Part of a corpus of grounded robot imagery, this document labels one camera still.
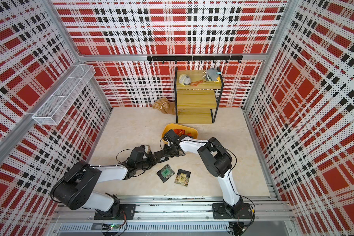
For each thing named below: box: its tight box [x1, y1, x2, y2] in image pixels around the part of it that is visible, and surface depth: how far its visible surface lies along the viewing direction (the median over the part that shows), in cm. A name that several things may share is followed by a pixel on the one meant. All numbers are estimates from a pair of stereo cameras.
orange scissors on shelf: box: [189, 79, 205, 87], surface depth 90 cm
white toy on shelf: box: [178, 73, 192, 86], surface depth 86 cm
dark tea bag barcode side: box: [157, 156, 170, 164], surface depth 94 cm
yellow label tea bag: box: [174, 168, 192, 187], surface depth 86 cm
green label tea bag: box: [156, 163, 176, 183], surface depth 88 cm
